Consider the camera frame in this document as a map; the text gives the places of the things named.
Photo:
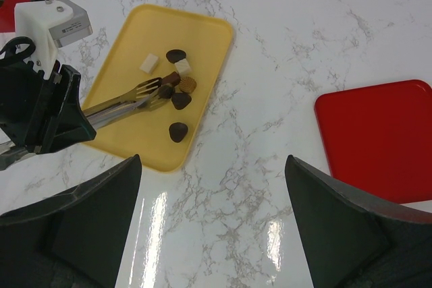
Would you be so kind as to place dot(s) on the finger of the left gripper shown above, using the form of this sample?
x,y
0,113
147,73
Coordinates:
x,y
63,123

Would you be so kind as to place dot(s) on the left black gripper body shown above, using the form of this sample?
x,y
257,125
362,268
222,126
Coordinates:
x,y
23,91

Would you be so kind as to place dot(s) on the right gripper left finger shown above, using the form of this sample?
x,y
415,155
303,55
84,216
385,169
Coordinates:
x,y
75,238

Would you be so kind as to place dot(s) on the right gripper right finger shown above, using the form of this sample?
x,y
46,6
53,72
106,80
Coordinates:
x,y
354,239

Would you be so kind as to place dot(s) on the metal serving tongs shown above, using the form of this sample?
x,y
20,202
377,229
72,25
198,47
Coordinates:
x,y
144,97

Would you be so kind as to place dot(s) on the white rectangular chocolate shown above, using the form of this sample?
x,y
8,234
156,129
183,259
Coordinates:
x,y
150,63

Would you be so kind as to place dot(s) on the milk oval chocolate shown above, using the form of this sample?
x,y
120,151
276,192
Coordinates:
x,y
166,91

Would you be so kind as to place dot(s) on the dark teardrop chocolate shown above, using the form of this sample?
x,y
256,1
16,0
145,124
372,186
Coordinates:
x,y
178,131

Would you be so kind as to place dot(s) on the brown rectangular chocolate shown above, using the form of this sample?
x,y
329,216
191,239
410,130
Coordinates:
x,y
173,78

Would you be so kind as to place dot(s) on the dark heart chocolate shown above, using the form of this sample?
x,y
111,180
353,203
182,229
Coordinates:
x,y
180,100

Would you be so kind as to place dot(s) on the dark oval chocolate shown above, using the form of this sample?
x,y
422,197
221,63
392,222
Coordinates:
x,y
175,55

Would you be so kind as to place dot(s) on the caramel ridged chocolate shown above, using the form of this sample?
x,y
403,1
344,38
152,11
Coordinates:
x,y
187,85

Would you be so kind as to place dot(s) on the white square chocolate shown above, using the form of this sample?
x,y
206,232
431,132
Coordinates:
x,y
183,67

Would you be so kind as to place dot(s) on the yellow plastic tray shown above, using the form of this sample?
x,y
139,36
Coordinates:
x,y
156,30

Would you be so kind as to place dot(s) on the red box lid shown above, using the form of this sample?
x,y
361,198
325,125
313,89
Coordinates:
x,y
378,138

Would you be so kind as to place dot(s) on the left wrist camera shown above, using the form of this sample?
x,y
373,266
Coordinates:
x,y
50,24

